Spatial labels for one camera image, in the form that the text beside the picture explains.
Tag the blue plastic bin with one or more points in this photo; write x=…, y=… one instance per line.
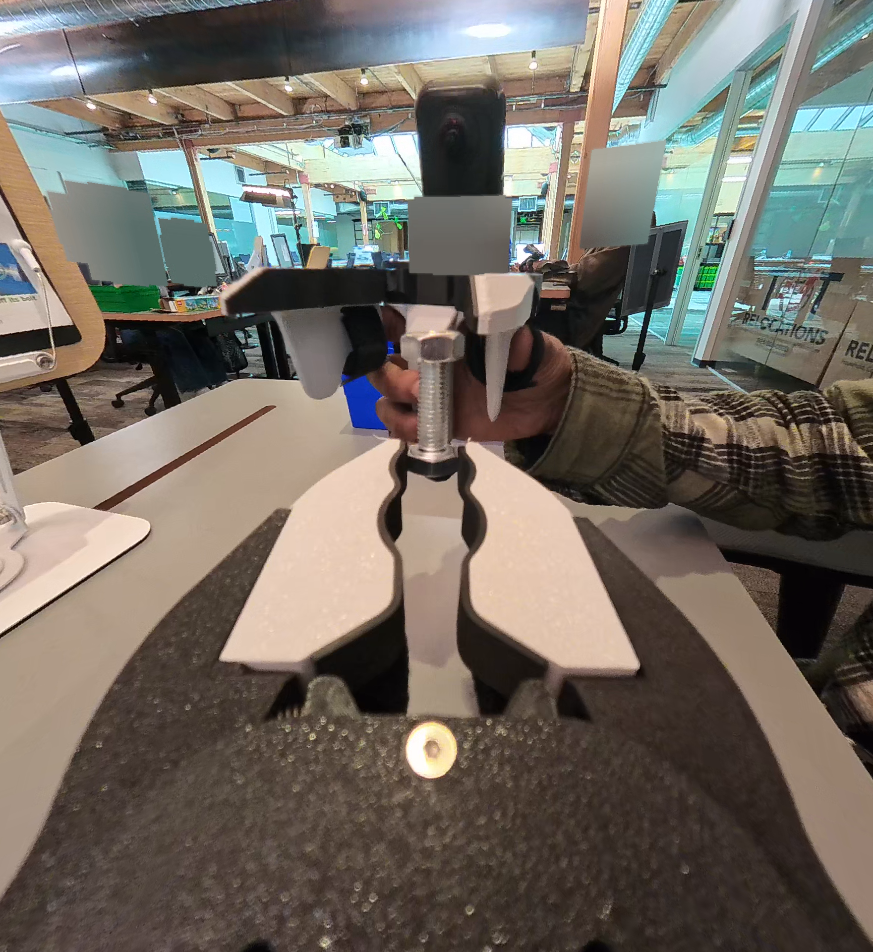
x=362, y=405

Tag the instruction sheet on white stand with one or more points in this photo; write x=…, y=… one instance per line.
x=79, y=535

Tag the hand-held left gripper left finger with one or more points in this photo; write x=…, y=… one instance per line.
x=317, y=565

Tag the green plastic bin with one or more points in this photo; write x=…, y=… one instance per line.
x=124, y=299

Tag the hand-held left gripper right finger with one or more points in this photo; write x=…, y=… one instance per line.
x=540, y=573

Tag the person's right forearm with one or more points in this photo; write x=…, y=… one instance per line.
x=704, y=446

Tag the person's right hand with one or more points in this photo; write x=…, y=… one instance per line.
x=533, y=416

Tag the wooden top office desk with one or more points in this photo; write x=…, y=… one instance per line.
x=183, y=316

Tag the steel hex nut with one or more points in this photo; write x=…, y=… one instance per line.
x=430, y=348

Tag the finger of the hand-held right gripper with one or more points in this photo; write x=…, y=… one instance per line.
x=310, y=349
x=507, y=301

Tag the steel hex bolt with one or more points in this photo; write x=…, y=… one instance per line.
x=434, y=405

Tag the colourful toy box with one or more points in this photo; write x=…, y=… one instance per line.
x=192, y=304

